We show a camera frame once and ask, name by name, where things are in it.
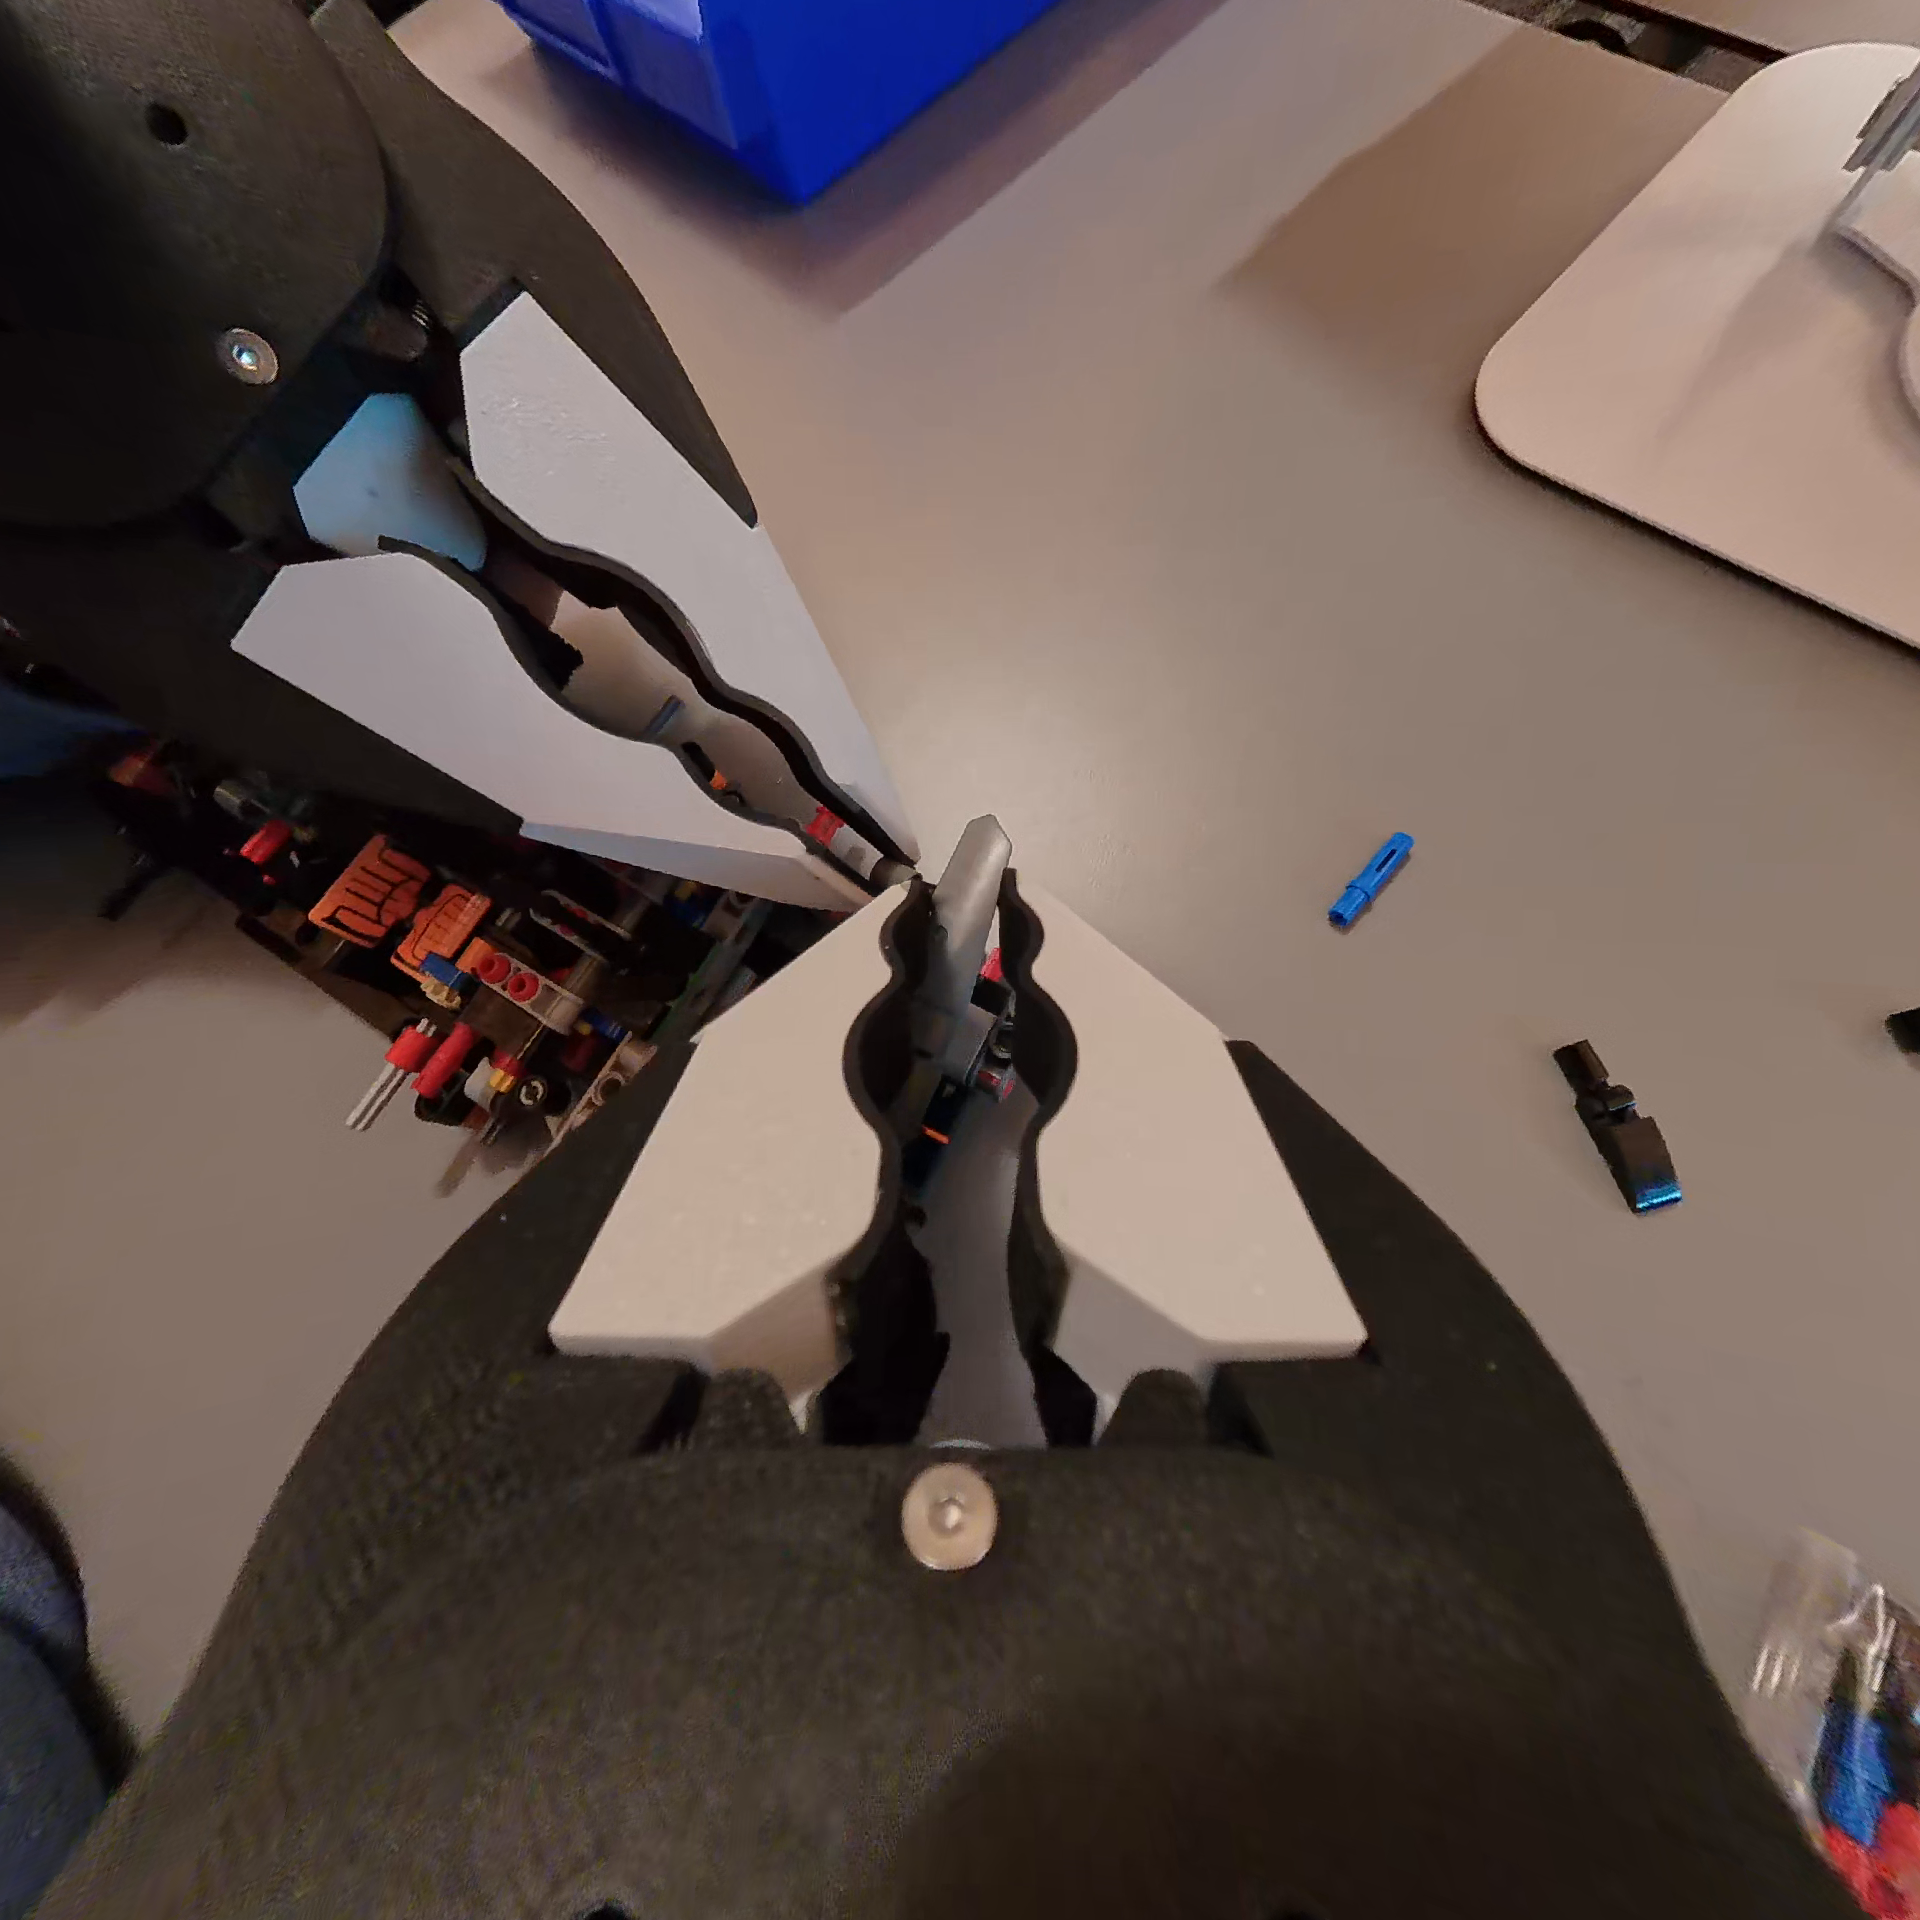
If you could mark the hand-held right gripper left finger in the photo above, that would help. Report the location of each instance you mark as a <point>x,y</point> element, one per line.
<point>720,1186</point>

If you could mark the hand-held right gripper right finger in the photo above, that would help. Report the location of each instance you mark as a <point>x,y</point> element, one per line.
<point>1187,1186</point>

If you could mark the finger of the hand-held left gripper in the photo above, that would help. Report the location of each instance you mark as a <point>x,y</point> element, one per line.
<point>646,496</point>
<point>452,707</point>

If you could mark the grey toy brick vehicle model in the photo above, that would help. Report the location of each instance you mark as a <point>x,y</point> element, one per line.
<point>434,910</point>

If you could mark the person's left forearm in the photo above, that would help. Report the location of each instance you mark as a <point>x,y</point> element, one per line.
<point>59,736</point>

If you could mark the blue plastic connector pin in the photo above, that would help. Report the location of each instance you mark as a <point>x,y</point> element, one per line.
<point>1369,884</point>

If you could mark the glossy black connector piece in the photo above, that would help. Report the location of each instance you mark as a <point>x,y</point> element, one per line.
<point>1628,1142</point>

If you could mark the blue plastic storage bin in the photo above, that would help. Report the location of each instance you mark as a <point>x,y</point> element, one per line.
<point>839,91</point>

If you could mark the person's blue jeans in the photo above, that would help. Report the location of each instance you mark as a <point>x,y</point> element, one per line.
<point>38,1681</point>

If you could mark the clear bag of small parts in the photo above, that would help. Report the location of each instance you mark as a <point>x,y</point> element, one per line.
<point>1854,1754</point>

